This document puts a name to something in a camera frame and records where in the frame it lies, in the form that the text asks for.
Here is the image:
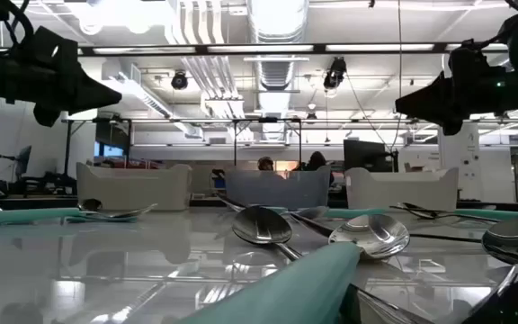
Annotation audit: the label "silver spoon teal handle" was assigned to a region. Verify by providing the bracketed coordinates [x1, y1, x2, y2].
[453, 208, 513, 222]
[0, 202, 159, 227]
[175, 212, 412, 324]

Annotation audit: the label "black overhead rig camera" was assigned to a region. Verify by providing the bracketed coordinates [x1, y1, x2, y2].
[322, 56, 348, 99]

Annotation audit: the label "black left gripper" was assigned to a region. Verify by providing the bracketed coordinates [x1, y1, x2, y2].
[0, 60, 123, 128]

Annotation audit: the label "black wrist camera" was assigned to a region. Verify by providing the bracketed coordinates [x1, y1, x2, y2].
[32, 25, 81, 68]
[448, 39, 496, 69]

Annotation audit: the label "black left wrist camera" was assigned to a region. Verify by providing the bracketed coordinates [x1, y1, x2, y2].
[32, 25, 81, 68]

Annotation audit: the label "silver ventilation duct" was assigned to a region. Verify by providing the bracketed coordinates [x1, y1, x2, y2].
[246, 0, 310, 141]

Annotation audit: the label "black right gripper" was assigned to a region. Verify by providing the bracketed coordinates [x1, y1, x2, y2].
[395, 67, 518, 136]

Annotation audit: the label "gray translucent plastic bin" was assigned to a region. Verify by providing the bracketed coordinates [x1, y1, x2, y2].
[224, 165, 333, 212]

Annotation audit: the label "black metal spoon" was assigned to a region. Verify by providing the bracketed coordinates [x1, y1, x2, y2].
[396, 201, 501, 225]
[388, 202, 451, 221]
[231, 204, 438, 324]
[459, 214, 518, 324]
[285, 205, 335, 238]

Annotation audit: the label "wall monitor blue screen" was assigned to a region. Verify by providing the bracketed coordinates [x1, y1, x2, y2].
[93, 120, 131, 158]

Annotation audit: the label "white building pillar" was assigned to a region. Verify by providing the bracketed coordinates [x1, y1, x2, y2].
[437, 125, 482, 203]

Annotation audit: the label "black computer monitor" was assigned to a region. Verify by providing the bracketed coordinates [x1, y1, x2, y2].
[343, 139, 399, 174]

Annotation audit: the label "person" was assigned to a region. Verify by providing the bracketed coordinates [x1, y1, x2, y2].
[295, 150, 335, 172]
[256, 156, 276, 173]

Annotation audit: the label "black dome ceiling camera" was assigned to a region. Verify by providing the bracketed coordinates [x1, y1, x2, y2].
[170, 70, 190, 91]

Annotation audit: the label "white plastic bin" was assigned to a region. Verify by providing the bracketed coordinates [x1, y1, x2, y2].
[76, 161, 193, 212]
[344, 166, 460, 213]

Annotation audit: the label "black background workstation frame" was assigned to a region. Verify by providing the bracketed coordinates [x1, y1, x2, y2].
[60, 116, 308, 168]

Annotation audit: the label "black hanging cable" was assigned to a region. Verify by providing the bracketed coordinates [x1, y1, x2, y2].
[388, 0, 403, 152]

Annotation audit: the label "black frame beam with lights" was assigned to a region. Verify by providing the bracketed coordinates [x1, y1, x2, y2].
[76, 41, 512, 57]

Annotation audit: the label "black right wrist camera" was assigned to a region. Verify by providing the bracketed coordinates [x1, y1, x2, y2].
[448, 39, 496, 69]

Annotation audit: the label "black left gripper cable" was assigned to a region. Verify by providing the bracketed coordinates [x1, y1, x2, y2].
[0, 0, 36, 50]

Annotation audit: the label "background monitor on stand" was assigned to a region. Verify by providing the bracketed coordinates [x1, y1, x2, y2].
[13, 144, 33, 181]

